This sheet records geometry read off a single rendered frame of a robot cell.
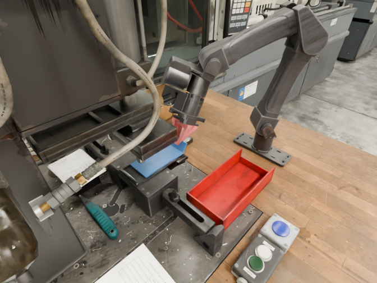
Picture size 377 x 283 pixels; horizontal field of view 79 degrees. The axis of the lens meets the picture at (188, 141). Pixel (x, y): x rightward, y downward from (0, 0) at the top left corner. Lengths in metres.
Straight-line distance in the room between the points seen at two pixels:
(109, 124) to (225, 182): 0.39
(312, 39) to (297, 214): 0.44
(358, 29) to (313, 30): 4.38
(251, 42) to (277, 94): 0.18
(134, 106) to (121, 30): 0.16
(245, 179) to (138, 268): 0.38
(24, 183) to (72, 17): 0.26
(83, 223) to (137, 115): 0.32
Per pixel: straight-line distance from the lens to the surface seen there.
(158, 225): 0.62
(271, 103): 0.73
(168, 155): 0.66
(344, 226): 0.74
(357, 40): 5.07
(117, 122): 0.48
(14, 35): 0.36
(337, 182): 0.84
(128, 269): 0.58
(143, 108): 0.51
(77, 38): 0.38
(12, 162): 0.41
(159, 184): 0.59
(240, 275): 0.55
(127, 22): 0.45
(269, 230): 0.61
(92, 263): 0.61
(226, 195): 0.68
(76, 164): 0.77
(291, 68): 0.70
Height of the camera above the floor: 1.43
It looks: 38 degrees down
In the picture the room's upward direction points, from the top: straight up
